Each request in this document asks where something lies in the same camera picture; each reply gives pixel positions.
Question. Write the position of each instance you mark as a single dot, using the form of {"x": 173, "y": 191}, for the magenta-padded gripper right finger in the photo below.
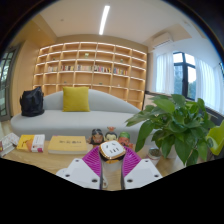
{"x": 143, "y": 171}

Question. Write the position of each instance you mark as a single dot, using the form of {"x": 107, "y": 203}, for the long ceiling light strip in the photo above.
{"x": 104, "y": 20}

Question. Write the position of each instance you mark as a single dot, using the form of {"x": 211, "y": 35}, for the three-warrior painted figurine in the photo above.
{"x": 96, "y": 136}

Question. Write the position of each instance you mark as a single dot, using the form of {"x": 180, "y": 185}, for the small white red-labelled cup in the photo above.
{"x": 154, "y": 155}

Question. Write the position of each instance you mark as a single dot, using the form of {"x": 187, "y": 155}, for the dark-framed window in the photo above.
{"x": 184, "y": 75}

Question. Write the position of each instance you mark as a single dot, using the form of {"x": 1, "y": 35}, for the flat yellow book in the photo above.
{"x": 67, "y": 144}

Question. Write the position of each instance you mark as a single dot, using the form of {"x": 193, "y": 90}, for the white sheer curtain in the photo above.
{"x": 210, "y": 86}
{"x": 164, "y": 73}

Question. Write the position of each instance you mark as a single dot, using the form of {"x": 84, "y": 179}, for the yellow and white book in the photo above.
{"x": 30, "y": 143}

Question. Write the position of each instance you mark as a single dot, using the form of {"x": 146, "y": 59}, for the grey-framed glass door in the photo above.
{"x": 6, "y": 83}

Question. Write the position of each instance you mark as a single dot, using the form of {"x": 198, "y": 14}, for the potted green leafy plant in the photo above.
{"x": 176, "y": 126}

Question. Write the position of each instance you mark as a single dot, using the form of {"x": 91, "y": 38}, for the white gold-trimmed cube charger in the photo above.
{"x": 112, "y": 150}

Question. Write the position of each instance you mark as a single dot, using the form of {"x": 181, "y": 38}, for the wooden wall shelf unit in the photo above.
{"x": 90, "y": 76}

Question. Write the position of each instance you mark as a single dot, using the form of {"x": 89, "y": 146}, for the white wall air conditioner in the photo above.
{"x": 163, "y": 40}

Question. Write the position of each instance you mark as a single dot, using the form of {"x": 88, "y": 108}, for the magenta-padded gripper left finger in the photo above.
{"x": 80, "y": 171}

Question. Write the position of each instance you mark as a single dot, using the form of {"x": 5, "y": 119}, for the black backpack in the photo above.
{"x": 32, "y": 102}

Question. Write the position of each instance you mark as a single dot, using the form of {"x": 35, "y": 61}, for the curved grey sofa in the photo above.
{"x": 76, "y": 121}

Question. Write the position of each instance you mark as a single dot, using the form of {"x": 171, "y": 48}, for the lime green chair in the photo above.
{"x": 216, "y": 138}

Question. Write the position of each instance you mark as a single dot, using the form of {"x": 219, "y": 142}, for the yellow square cushion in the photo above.
{"x": 76, "y": 99}

